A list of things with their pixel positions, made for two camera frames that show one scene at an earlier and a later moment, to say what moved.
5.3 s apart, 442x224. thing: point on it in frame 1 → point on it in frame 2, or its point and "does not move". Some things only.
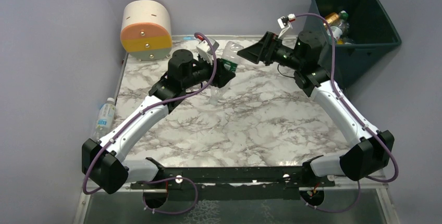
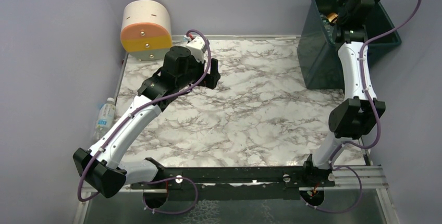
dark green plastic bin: (370, 27) does not move
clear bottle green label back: (229, 59) → (326, 21)
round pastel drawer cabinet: (146, 33) does not move
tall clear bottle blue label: (105, 119) does not move
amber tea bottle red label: (331, 17) does not move
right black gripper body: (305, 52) → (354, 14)
